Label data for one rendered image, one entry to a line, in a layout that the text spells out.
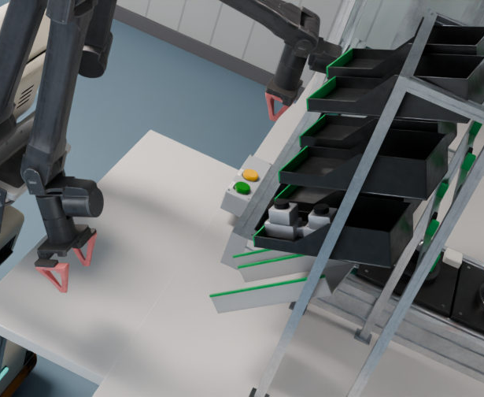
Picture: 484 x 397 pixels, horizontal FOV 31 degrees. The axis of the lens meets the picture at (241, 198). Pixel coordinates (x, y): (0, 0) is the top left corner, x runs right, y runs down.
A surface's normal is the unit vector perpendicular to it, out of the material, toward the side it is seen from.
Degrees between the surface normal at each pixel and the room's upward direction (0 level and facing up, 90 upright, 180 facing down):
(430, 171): 65
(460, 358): 90
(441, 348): 90
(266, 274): 90
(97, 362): 0
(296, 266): 90
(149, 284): 0
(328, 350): 0
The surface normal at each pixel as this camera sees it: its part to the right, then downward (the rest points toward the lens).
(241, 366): 0.29, -0.77
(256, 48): -0.33, 0.48
